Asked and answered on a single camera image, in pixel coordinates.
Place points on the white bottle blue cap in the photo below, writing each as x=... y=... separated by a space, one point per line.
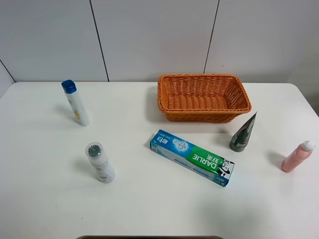
x=76 y=103

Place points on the pink bottle white cap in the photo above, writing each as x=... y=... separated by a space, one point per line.
x=299 y=155

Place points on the Darlie toothpaste box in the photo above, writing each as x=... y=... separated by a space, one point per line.
x=201 y=161

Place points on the dark grey squeeze tube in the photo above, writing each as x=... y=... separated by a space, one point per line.
x=240 y=139

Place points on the white bottle brush cap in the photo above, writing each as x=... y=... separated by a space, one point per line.
x=100 y=162

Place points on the orange woven basket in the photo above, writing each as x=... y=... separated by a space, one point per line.
x=214 y=98

